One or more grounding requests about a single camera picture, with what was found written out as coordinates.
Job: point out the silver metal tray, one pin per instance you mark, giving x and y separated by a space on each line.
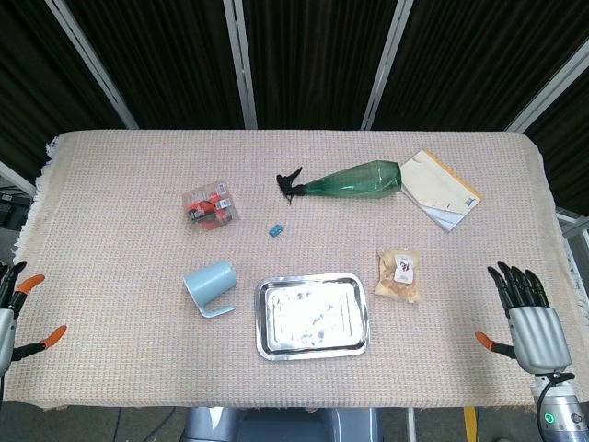
312 315

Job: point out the light blue plastic mug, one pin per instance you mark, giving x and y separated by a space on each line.
211 285

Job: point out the cream notepad with orange spine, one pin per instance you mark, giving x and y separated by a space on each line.
442 189

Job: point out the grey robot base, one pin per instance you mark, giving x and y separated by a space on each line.
280 426

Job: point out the green spray bottle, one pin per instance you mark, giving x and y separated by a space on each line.
354 182

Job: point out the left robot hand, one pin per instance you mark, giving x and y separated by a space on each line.
5 322

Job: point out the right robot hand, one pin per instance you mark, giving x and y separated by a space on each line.
536 331

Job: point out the black folding screen panels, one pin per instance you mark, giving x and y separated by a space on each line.
313 60

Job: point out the small blue clip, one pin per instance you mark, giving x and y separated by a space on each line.
275 229

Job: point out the beige woven tablecloth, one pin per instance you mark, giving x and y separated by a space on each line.
138 350

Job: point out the red black packaged item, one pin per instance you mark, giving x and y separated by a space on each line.
211 207

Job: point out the bagged snack packet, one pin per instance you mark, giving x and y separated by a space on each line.
399 275

